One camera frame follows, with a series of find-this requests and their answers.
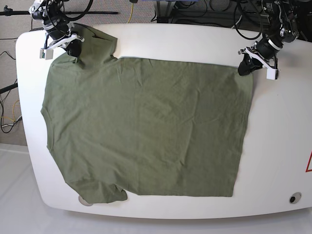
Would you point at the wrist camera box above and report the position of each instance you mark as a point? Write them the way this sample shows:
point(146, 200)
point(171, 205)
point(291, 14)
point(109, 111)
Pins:
point(46, 54)
point(272, 74)

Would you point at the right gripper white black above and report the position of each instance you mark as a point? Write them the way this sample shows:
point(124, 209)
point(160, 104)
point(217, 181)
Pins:
point(59, 38)

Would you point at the left table grommet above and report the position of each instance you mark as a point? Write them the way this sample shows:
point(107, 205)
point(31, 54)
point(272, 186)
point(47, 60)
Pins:
point(84, 202)

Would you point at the black stand leg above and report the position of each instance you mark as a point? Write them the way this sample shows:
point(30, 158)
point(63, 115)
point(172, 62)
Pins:
point(8, 88)

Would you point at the right table grommet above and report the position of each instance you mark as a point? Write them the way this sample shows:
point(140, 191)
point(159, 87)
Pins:
point(295, 198)

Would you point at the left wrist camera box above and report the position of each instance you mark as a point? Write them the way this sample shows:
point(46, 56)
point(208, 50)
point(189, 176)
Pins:
point(272, 74)

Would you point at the red triangle sticker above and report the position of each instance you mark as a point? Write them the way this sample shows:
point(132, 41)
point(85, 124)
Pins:
point(309, 164)

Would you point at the olive green T-shirt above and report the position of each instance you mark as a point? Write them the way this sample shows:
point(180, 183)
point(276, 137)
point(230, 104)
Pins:
point(145, 126)

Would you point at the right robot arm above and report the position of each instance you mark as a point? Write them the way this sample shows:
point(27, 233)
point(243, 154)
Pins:
point(49, 11)

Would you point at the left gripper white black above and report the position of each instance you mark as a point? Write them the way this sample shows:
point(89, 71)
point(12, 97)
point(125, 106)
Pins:
point(260, 54)

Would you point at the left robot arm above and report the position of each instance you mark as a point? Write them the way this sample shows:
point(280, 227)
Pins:
point(284, 18)

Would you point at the table grommet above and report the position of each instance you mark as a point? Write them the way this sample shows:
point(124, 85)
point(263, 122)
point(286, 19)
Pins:
point(295, 198)
point(84, 202)

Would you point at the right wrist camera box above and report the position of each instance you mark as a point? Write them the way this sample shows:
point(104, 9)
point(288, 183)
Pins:
point(46, 54)

